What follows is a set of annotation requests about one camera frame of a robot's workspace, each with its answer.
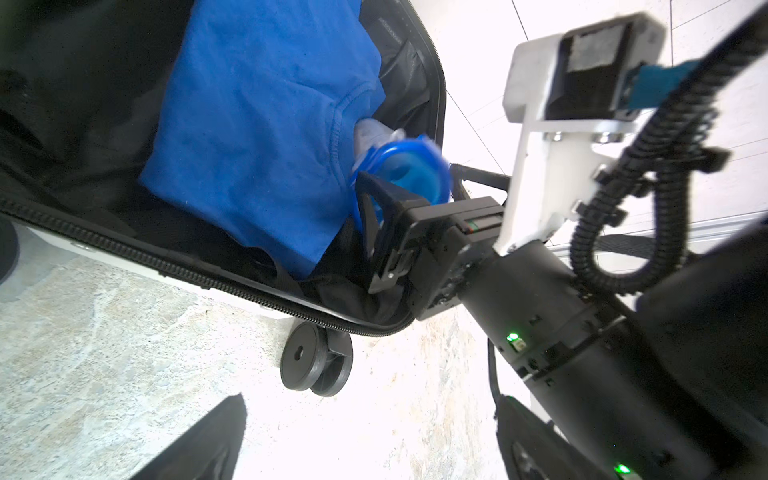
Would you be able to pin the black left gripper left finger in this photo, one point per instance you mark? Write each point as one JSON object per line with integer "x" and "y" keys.
{"x": 208, "y": 450}

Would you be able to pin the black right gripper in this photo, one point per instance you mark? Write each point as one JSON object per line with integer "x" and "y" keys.
{"x": 428, "y": 249}

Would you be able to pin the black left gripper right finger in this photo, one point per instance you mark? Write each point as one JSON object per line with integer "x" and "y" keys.
{"x": 531, "y": 449}

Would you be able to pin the clear container blue lid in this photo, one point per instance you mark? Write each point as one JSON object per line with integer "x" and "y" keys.
{"x": 415, "y": 164}

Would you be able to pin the blue t-shirt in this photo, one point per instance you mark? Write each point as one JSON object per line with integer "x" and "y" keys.
{"x": 255, "y": 134}

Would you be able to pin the white black suitcase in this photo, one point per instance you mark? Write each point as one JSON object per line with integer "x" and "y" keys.
{"x": 82, "y": 83}

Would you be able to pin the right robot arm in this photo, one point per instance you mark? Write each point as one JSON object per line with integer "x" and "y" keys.
{"x": 674, "y": 388}

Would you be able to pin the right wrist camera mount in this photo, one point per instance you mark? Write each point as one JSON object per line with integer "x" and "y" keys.
{"x": 568, "y": 93}

